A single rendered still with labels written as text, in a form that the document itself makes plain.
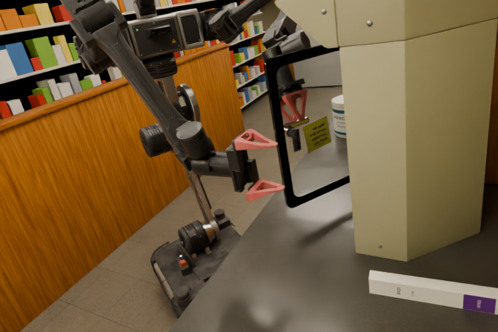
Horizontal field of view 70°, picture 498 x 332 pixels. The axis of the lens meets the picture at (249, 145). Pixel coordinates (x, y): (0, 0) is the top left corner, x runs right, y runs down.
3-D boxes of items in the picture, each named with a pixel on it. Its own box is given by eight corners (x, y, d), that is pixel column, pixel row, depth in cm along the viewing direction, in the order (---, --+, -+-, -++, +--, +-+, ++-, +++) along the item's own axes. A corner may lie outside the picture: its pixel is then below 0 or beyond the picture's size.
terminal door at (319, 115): (374, 171, 105) (367, 32, 90) (287, 210, 94) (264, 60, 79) (372, 170, 105) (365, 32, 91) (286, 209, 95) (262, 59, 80)
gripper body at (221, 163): (233, 149, 70) (202, 148, 74) (242, 193, 74) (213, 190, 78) (247, 136, 75) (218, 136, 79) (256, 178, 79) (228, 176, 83)
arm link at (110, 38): (111, 7, 87) (71, 28, 84) (109, -5, 81) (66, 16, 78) (215, 148, 89) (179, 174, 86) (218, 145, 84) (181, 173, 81)
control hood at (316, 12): (371, 23, 90) (369, -20, 86) (339, 47, 64) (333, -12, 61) (327, 29, 95) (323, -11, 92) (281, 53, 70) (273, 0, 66)
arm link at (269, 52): (266, 52, 99) (256, 51, 94) (287, 41, 95) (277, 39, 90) (275, 75, 98) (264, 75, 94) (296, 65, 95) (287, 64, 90)
